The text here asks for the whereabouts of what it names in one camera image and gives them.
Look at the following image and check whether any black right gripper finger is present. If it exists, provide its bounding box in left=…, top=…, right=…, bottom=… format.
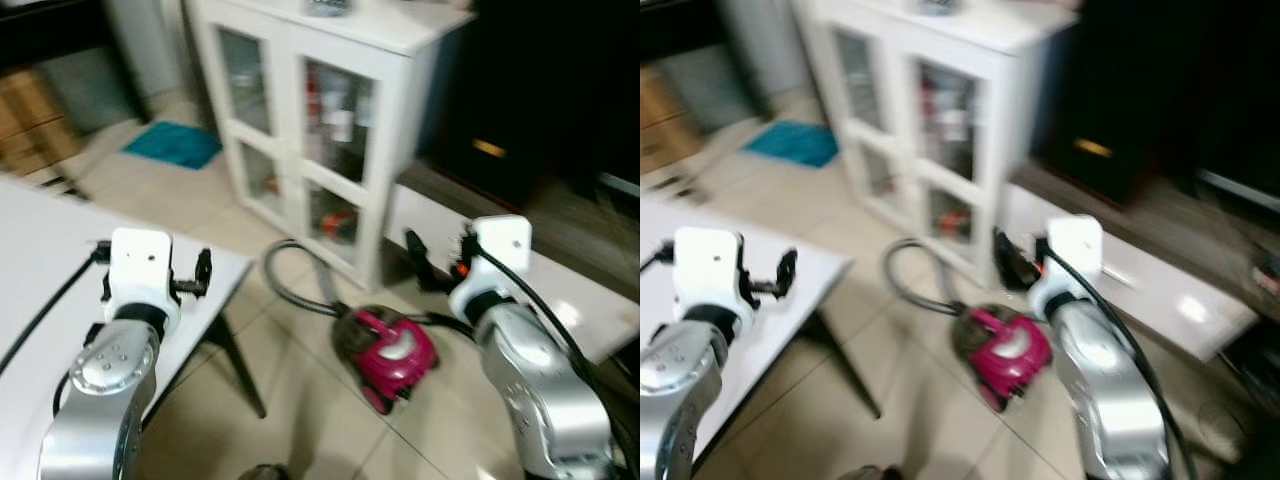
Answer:
left=992, top=228, right=1036, bottom=292
left=404, top=228, right=443, bottom=294

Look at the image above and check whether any magenta vacuum cleaner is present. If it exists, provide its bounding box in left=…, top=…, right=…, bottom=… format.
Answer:
left=333, top=305, right=441, bottom=416
left=950, top=305, right=1054, bottom=413

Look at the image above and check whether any black metal table leg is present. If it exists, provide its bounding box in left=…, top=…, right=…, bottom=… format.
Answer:
left=204, top=314, right=267, bottom=420
left=814, top=310, right=882, bottom=420

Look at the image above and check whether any white low bench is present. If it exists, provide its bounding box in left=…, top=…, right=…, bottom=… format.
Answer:
left=385, top=185, right=641, bottom=367
left=1005, top=185, right=1261, bottom=363

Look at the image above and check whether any teal floor mat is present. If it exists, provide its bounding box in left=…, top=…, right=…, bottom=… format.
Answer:
left=742, top=120, right=841, bottom=169
left=122, top=120, right=223, bottom=171

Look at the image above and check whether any white glass door cabinet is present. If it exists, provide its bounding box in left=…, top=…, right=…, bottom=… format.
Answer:
left=185, top=0, right=476, bottom=292
left=795, top=0, right=1081, bottom=292

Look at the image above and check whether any black wooden cabinet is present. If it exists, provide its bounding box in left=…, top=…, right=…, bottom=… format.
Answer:
left=430, top=0, right=641, bottom=211
left=1040, top=0, right=1280, bottom=201

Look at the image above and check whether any grey storage bin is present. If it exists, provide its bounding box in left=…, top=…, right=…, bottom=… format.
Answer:
left=40, top=45, right=138, bottom=136
left=660, top=45, right=761, bottom=131

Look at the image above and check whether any black desk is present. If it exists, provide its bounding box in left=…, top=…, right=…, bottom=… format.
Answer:
left=0, top=0, right=109, bottom=71
left=640, top=0, right=723, bottom=61

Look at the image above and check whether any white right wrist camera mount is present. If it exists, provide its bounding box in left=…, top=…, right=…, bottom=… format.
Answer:
left=448, top=215, right=532, bottom=311
left=1028, top=215, right=1104, bottom=313

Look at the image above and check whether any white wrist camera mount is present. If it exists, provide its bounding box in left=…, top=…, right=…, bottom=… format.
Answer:
left=105, top=228, right=177, bottom=321
left=1028, top=215, right=1104, bottom=313
left=448, top=215, right=532, bottom=311
left=675, top=227, right=743, bottom=316

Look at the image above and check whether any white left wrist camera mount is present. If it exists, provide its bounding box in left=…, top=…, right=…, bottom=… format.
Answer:
left=105, top=228, right=177, bottom=321
left=675, top=227, right=743, bottom=316

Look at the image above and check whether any grey vacuum hose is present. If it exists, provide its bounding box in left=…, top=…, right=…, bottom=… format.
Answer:
left=262, top=238, right=347, bottom=321
left=882, top=238, right=967, bottom=319

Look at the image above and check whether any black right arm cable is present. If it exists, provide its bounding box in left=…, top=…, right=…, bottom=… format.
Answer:
left=1045, top=250, right=1198, bottom=480
left=470, top=245, right=641, bottom=473

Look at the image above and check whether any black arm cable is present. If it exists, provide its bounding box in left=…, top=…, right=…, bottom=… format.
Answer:
left=1045, top=250, right=1198, bottom=480
left=0, top=250, right=109, bottom=377
left=470, top=245, right=641, bottom=473
left=640, top=244, right=678, bottom=279

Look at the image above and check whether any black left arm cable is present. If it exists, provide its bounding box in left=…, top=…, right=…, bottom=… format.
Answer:
left=640, top=244, right=678, bottom=279
left=0, top=250, right=109, bottom=377

